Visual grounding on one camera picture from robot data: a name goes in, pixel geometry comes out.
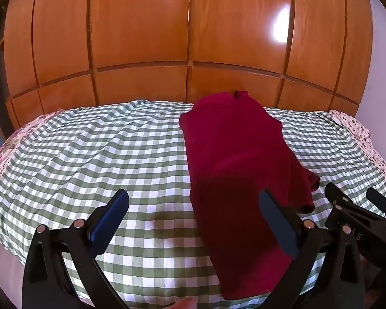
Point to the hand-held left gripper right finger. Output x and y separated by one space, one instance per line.
276 222

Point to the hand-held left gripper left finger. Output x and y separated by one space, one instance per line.
111 214

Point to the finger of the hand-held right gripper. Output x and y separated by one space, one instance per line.
337 198
378 199

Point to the dark red knit garment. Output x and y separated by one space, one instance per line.
238 154

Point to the wooden panelled wardrobe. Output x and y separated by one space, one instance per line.
180 38

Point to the green checked blanket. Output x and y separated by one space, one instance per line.
109 154

